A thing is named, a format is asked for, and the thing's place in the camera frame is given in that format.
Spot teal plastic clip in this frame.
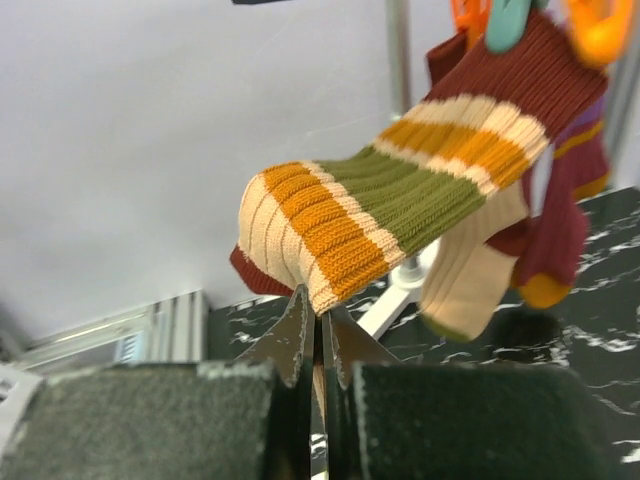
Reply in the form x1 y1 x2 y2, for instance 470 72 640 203
484 0 531 54

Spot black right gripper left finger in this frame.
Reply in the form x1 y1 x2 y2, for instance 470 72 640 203
236 285 315 479

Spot beige olive striped sock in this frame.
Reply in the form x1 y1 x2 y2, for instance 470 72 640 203
420 194 528 342
230 11 608 313

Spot purple striped sock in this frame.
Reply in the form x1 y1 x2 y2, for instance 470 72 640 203
512 97 610 309

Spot orange plastic clip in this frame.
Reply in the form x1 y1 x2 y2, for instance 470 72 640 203
566 0 637 67

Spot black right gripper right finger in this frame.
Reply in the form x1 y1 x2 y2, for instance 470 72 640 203
322 306 400 479

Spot white drying rack frame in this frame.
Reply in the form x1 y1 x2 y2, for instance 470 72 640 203
358 1 438 339

